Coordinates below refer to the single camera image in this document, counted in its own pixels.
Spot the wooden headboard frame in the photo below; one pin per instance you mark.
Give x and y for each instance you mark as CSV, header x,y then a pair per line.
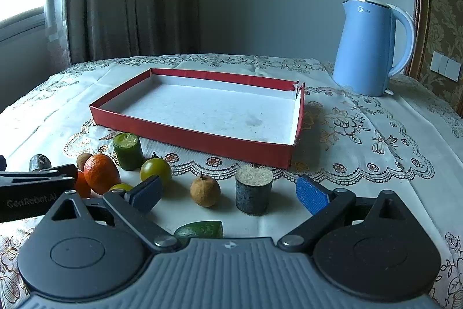
x,y
421,22

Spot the green cucumber cylinder piece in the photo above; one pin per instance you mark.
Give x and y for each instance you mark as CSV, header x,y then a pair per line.
x,y
128,151

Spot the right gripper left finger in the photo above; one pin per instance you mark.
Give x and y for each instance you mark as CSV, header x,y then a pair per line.
x,y
132,206

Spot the light blue electric kettle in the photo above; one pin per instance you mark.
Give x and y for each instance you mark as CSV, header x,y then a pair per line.
x,y
364,60

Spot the red shallow cardboard tray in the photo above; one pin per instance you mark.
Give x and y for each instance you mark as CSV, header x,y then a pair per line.
x,y
246,118

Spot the orange mandarin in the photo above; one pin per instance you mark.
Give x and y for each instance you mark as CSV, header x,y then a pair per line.
x,y
101,173
81,185

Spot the brown kiwi fruit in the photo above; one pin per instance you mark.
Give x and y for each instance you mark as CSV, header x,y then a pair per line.
x,y
82,159

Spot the green tomato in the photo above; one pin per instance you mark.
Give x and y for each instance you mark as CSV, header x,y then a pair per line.
x,y
156,166
121,186

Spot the white wall switch panel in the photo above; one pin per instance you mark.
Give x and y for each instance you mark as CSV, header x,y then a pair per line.
x,y
445,66

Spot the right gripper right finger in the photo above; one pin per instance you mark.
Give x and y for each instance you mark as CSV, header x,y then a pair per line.
x,y
328,208

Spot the green avocado half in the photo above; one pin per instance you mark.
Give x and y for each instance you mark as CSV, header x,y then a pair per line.
x,y
202,229

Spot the tan longan fruit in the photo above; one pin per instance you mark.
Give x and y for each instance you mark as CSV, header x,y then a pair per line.
x,y
205,191

